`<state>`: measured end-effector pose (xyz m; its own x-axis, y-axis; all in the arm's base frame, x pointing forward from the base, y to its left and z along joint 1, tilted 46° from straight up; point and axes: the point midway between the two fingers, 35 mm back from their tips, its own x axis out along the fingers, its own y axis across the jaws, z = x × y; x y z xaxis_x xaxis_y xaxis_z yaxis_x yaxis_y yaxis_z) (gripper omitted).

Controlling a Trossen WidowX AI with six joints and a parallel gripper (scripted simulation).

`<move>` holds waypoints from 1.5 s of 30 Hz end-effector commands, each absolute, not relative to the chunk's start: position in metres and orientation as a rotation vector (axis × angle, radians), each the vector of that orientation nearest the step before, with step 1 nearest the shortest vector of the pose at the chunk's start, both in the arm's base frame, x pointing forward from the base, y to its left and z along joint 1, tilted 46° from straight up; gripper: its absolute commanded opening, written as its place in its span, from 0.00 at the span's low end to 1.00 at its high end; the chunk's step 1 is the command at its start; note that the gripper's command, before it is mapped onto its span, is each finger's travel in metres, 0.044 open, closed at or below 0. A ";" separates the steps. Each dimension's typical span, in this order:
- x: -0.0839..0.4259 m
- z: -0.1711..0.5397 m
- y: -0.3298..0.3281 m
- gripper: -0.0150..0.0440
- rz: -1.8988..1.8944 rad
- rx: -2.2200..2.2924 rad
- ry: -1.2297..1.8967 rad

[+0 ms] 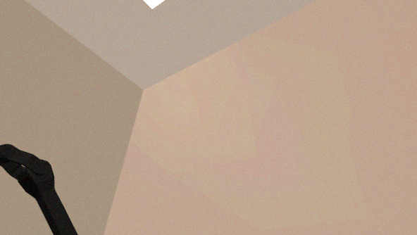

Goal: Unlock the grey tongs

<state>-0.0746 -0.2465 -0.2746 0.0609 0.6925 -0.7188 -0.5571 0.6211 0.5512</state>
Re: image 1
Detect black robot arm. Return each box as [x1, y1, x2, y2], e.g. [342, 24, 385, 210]
[0, 144, 77, 235]

